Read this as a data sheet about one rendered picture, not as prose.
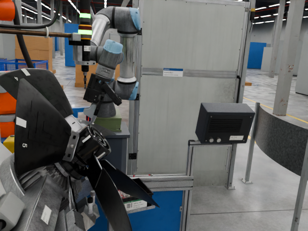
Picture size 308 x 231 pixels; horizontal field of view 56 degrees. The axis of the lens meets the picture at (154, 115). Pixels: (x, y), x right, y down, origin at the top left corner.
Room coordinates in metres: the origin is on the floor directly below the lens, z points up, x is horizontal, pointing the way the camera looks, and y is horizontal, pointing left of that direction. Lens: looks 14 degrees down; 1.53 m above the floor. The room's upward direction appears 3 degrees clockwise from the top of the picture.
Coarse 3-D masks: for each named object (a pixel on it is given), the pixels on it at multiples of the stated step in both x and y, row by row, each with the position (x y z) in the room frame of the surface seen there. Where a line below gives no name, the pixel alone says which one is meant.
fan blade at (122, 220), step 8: (104, 176) 0.77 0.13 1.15; (104, 184) 0.78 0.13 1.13; (112, 184) 0.72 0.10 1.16; (96, 192) 0.81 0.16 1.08; (104, 192) 0.77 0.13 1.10; (112, 192) 0.73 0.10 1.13; (104, 200) 0.77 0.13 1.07; (112, 200) 0.73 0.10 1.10; (120, 200) 0.66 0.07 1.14; (104, 208) 0.77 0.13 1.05; (112, 208) 0.74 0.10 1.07; (120, 208) 0.68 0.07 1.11; (112, 216) 0.74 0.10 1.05; (120, 216) 0.69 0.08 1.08; (128, 216) 0.61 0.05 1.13; (112, 224) 0.74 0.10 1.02; (120, 224) 0.70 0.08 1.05; (128, 224) 0.62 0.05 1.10
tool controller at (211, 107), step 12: (204, 108) 1.43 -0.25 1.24; (216, 108) 1.43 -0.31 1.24; (228, 108) 1.45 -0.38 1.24; (240, 108) 1.46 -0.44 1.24; (204, 120) 1.41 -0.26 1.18; (216, 120) 1.40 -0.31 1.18; (228, 120) 1.42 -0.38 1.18; (240, 120) 1.43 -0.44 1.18; (252, 120) 1.44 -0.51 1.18; (204, 132) 1.42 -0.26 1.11; (216, 132) 1.42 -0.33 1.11; (228, 132) 1.44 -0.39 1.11; (240, 132) 1.45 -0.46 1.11
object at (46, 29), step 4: (56, 8) 0.92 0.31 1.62; (56, 12) 0.92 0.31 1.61; (56, 16) 0.92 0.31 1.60; (52, 20) 0.91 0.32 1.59; (0, 24) 0.80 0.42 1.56; (4, 24) 0.81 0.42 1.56; (8, 24) 0.82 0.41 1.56; (48, 24) 0.90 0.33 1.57; (16, 28) 0.83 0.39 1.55; (20, 28) 0.84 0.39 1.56; (24, 28) 0.85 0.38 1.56; (28, 28) 0.85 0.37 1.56; (32, 28) 0.86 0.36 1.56; (36, 28) 0.87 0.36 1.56; (40, 28) 0.88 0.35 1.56; (44, 28) 0.90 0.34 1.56; (48, 32) 0.89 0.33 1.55; (44, 36) 0.90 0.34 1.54
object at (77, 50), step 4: (72, 36) 0.94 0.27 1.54; (76, 36) 0.95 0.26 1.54; (80, 36) 0.96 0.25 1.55; (72, 40) 0.94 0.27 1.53; (76, 40) 0.95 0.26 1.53; (80, 40) 0.96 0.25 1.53; (72, 44) 0.95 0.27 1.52; (76, 44) 0.95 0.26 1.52; (80, 44) 0.96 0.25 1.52; (76, 48) 0.96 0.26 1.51; (80, 48) 0.96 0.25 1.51; (76, 52) 0.96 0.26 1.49; (80, 52) 0.96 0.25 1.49; (76, 56) 0.96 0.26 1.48; (80, 56) 0.96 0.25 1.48; (76, 60) 0.96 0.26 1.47; (80, 60) 0.96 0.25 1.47; (92, 60) 1.02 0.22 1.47; (76, 64) 0.97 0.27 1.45; (80, 64) 0.96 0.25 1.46; (84, 64) 0.96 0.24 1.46; (88, 64) 0.96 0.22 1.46; (92, 64) 0.97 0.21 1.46
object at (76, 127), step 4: (68, 116) 0.94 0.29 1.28; (72, 116) 0.95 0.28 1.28; (68, 120) 0.93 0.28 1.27; (72, 120) 0.94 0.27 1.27; (76, 120) 0.94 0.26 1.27; (72, 124) 0.93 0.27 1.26; (76, 124) 0.93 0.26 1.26; (80, 124) 0.94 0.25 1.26; (72, 128) 0.92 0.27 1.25; (76, 128) 0.92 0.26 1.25; (80, 128) 0.93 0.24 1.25
